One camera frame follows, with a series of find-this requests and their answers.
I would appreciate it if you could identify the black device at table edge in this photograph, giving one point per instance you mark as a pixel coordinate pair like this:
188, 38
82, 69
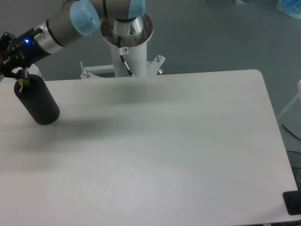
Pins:
293, 202

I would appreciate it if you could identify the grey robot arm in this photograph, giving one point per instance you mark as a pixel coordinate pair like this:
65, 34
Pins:
77, 19

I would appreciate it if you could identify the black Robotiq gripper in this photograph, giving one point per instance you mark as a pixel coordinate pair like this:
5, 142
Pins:
20, 52

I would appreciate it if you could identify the white frame at right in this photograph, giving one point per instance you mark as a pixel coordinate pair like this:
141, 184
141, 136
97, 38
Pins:
296, 97

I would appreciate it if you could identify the blue plastic bag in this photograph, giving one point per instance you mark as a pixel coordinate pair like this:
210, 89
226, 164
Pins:
290, 7

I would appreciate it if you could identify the black cylindrical vase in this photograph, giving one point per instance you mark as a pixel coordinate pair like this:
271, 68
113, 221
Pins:
38, 101

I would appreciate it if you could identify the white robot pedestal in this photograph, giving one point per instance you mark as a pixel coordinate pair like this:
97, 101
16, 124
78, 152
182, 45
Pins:
127, 39

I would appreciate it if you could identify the red tulip bouquet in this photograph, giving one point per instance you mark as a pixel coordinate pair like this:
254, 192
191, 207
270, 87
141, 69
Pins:
23, 84

